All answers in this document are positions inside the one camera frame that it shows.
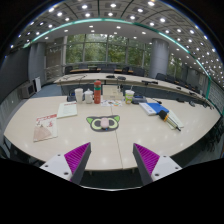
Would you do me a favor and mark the group of ceiling lights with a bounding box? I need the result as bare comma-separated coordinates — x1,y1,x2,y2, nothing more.
9,0,221,79

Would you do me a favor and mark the tall white cup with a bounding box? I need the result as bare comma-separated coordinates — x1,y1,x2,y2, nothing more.
74,87,84,104

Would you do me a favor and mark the black desk device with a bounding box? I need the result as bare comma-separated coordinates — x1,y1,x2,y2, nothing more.
132,95,148,105

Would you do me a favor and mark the beige cardboard box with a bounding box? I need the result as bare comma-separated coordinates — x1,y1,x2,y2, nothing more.
101,84,124,101

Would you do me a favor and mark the red white magazine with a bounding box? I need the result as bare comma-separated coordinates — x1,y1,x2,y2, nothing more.
32,113,59,143

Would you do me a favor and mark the black microphone with orange ring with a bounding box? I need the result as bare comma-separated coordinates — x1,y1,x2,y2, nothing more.
158,109,182,132

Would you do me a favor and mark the long curved conference desk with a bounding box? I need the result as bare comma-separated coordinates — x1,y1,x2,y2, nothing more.
53,72,213,109

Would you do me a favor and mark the group of dark chairs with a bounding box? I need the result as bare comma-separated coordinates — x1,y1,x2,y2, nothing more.
64,64,208,101

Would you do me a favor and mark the colourful printed leaflet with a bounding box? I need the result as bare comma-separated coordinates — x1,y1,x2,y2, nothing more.
100,99,124,108

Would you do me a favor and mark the blue book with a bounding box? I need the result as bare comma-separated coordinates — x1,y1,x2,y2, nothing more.
146,102,170,115

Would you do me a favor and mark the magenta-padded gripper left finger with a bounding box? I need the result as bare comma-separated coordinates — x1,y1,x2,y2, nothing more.
39,142,92,185

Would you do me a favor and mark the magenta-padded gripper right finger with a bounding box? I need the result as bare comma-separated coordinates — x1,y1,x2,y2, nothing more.
132,143,183,186

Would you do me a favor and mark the red drink bottle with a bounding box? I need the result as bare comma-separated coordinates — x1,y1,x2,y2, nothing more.
93,79,102,105

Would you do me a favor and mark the white green booklet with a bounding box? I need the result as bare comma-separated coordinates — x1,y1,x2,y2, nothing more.
165,110,185,130

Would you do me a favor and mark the printed green white paper cup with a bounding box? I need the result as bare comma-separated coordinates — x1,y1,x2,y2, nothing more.
124,89,136,105

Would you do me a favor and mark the white lidded mug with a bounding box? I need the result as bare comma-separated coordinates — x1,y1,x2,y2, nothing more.
83,88,94,104

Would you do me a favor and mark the cat face mouse pad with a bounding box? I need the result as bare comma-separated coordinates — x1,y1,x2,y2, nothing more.
85,114,121,133

